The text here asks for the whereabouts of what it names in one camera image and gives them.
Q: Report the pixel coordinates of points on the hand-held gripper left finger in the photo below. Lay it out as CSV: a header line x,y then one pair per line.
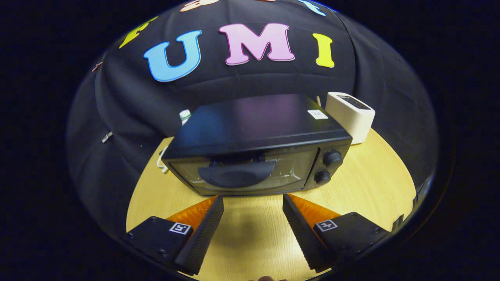
x,y
201,238

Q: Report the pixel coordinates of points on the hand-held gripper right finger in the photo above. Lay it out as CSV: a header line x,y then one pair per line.
x,y
302,236

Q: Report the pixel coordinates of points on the black toaster oven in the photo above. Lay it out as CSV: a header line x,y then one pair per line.
x,y
258,125

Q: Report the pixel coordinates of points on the white toaster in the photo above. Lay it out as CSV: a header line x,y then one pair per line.
x,y
349,115

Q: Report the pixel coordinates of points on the small white bottle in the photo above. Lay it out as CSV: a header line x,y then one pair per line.
x,y
185,116

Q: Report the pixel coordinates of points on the wooden stick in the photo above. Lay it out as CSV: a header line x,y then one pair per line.
x,y
318,101

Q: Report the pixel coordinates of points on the silver clip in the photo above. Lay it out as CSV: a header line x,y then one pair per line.
x,y
107,137

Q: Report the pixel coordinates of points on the black backdrop cloth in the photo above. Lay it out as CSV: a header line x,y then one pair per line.
x,y
129,117

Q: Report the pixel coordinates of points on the orange clip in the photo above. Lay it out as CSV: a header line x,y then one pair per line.
x,y
97,66

